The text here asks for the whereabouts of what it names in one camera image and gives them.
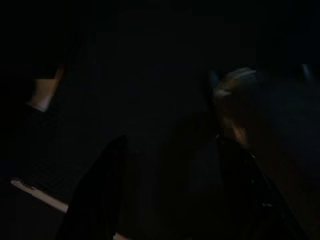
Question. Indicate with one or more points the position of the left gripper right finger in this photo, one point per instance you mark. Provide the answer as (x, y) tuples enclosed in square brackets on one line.
[(245, 200)]

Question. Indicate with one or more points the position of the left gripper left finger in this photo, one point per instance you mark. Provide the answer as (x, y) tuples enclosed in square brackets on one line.
[(100, 195)]

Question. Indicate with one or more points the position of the black floor mat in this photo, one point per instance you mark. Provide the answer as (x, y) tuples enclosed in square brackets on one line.
[(50, 155)]

